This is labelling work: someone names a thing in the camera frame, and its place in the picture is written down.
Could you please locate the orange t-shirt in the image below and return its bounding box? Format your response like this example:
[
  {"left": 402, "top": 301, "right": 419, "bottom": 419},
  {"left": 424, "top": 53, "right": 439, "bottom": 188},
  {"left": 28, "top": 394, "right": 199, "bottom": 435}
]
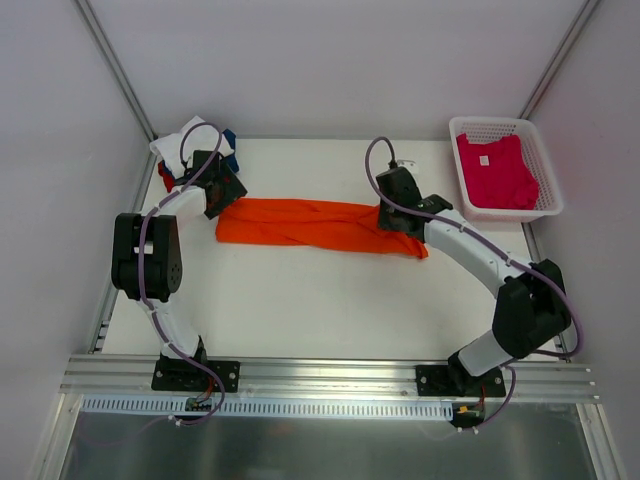
[{"left": 216, "top": 198, "right": 428, "bottom": 260}]

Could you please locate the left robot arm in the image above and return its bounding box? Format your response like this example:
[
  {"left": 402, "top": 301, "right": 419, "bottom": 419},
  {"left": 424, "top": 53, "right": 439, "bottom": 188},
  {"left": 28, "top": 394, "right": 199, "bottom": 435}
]
[{"left": 111, "top": 150, "right": 247, "bottom": 392}]

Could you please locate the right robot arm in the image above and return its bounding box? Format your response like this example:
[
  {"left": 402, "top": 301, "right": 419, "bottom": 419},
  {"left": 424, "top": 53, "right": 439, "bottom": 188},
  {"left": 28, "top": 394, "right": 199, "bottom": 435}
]
[{"left": 372, "top": 165, "right": 571, "bottom": 396}]

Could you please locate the blue folded t-shirt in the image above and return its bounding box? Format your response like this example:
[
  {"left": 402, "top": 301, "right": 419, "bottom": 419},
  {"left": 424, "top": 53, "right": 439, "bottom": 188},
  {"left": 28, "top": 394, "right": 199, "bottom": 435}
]
[{"left": 223, "top": 129, "right": 240, "bottom": 174}]

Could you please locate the red folded t-shirt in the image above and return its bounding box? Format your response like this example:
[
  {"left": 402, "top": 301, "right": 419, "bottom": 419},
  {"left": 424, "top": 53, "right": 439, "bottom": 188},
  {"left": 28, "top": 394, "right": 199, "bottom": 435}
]
[{"left": 157, "top": 160, "right": 182, "bottom": 193}]

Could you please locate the pink t-shirt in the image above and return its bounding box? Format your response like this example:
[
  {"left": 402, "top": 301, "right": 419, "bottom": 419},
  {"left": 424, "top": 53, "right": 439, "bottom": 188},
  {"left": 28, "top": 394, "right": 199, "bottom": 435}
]
[{"left": 456, "top": 134, "right": 539, "bottom": 210}]

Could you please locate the white plastic basket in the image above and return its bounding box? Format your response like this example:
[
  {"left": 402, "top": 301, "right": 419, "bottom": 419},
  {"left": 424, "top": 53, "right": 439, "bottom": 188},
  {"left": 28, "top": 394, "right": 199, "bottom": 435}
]
[{"left": 449, "top": 116, "right": 564, "bottom": 223}]

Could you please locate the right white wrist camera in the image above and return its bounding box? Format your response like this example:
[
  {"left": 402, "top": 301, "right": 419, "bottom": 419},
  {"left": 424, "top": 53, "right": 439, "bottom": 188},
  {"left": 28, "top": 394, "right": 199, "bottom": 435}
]
[{"left": 396, "top": 159, "right": 419, "bottom": 173}]

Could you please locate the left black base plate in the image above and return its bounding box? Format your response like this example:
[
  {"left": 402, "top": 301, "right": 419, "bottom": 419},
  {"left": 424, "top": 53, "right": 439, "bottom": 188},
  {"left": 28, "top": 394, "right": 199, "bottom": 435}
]
[{"left": 151, "top": 356, "right": 241, "bottom": 393}]

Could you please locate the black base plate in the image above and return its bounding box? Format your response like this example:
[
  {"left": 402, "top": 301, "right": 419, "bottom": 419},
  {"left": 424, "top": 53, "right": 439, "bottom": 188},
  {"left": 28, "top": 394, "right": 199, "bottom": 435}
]
[
  {"left": 151, "top": 356, "right": 241, "bottom": 393},
  {"left": 415, "top": 364, "right": 506, "bottom": 398}
]

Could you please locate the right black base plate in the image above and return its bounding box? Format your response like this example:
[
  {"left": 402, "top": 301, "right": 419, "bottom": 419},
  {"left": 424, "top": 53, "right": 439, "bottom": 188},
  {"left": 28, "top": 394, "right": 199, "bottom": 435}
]
[{"left": 415, "top": 364, "right": 506, "bottom": 398}]

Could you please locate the white slotted cable duct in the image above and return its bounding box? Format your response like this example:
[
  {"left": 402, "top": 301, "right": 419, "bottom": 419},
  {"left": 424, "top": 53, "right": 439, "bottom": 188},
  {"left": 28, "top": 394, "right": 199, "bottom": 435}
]
[{"left": 80, "top": 394, "right": 453, "bottom": 422}]

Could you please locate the left aluminium corner post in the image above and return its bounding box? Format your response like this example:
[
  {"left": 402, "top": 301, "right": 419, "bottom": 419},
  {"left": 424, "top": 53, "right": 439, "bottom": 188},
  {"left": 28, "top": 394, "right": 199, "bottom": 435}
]
[{"left": 71, "top": 0, "right": 156, "bottom": 141}]

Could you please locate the aluminium corner post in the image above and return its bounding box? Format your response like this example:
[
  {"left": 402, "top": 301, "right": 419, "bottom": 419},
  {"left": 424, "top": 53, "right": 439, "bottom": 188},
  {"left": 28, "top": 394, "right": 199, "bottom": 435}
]
[
  {"left": 71, "top": 0, "right": 156, "bottom": 141},
  {"left": 518, "top": 0, "right": 603, "bottom": 120}
]

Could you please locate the aluminium mounting rail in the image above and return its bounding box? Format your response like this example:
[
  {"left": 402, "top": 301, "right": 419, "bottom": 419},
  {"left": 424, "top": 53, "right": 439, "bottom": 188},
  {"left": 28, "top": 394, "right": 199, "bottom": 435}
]
[{"left": 59, "top": 354, "right": 601, "bottom": 404}]

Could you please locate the right aluminium corner post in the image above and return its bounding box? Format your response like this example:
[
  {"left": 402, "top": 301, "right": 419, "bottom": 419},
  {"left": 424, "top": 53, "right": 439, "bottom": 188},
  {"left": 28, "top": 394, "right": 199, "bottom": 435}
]
[{"left": 518, "top": 0, "right": 603, "bottom": 120}]

